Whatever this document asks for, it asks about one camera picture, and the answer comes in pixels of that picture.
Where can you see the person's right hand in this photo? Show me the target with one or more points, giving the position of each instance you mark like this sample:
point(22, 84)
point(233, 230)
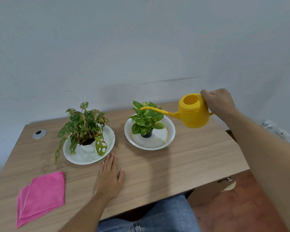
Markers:
point(221, 102)

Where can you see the person's left hand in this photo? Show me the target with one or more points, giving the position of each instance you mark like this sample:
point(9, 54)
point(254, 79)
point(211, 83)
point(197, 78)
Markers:
point(107, 181)

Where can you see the person's left thumb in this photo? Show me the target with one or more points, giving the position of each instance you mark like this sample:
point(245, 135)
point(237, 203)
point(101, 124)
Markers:
point(121, 176)

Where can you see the person's right fingers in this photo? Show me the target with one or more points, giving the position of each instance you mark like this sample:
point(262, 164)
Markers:
point(206, 97)

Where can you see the yellow plastic watering can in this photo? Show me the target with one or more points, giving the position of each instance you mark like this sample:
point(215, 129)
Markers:
point(193, 115)

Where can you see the person's left forearm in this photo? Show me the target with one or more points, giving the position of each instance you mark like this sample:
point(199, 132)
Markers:
point(85, 217)

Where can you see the person's right forearm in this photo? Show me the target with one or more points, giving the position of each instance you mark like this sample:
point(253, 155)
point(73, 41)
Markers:
point(268, 161)

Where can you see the angular black plant pot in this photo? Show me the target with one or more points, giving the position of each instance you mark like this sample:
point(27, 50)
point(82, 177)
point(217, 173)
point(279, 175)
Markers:
point(88, 142)

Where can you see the small round black pot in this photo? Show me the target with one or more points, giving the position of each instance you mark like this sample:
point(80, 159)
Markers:
point(147, 135)

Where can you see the variegated green pothos plant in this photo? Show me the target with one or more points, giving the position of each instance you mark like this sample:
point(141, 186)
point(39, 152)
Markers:
point(145, 119)

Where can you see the person's blue jeans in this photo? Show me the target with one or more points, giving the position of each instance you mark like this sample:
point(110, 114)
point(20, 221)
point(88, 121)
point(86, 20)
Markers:
point(169, 217)

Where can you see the green plant with holed leaves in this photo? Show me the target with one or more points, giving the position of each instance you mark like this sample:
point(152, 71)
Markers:
point(83, 124)

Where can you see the white power strip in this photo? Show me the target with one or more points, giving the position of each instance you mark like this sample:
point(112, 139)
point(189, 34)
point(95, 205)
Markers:
point(276, 131)

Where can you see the pink microfiber cloth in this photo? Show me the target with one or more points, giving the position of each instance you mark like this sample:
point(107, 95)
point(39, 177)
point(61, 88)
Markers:
point(42, 196)

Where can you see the wooden drawer cabinet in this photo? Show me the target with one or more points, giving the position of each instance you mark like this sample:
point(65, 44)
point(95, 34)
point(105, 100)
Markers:
point(207, 193)

